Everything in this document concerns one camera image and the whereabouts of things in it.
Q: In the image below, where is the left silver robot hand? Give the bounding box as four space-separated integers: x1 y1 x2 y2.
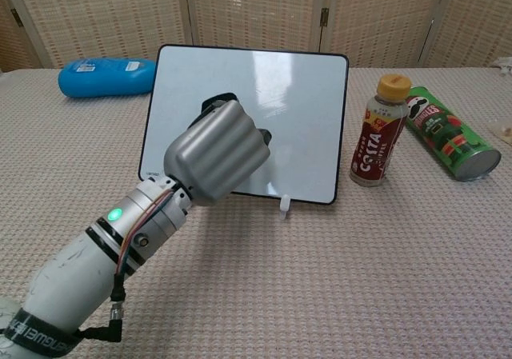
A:
162 98 274 207

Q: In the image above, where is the black whiteboard eraser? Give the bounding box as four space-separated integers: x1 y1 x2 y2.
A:
200 92 240 116

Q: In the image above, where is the blue pump detergent bottle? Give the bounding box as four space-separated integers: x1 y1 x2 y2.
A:
58 58 158 98

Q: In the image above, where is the woven folding screen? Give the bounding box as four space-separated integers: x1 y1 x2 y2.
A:
0 0 512 72

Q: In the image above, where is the beige woven tablecloth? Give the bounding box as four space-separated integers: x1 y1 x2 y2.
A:
0 57 512 359

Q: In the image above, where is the Costa coffee bottle yellow cap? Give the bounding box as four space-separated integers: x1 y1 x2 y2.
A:
349 74 413 187

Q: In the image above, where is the green Pringles can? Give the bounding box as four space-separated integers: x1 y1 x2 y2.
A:
404 86 502 183

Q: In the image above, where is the clear bag of nuts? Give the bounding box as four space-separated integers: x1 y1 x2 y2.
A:
492 115 512 137

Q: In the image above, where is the small whiteboard with black frame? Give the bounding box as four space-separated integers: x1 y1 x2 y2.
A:
138 44 350 205

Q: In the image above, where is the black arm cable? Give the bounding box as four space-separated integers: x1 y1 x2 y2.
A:
78 273 128 343

